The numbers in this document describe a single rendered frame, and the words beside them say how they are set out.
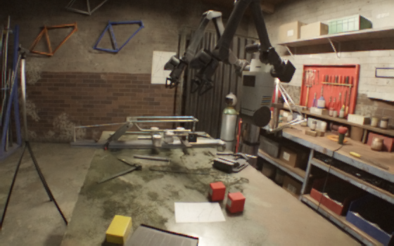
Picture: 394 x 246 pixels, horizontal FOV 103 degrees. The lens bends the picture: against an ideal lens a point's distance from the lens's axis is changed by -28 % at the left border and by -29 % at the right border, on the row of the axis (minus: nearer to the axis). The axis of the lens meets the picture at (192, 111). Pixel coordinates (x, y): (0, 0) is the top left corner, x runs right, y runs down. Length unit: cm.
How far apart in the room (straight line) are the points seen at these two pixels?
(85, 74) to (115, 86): 60
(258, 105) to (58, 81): 342
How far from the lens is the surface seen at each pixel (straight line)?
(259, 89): 145
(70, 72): 399
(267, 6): 391
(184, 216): 66
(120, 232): 56
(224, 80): 382
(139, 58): 385
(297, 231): 69
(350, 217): 196
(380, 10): 244
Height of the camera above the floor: 128
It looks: 9 degrees down
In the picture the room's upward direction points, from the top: 4 degrees clockwise
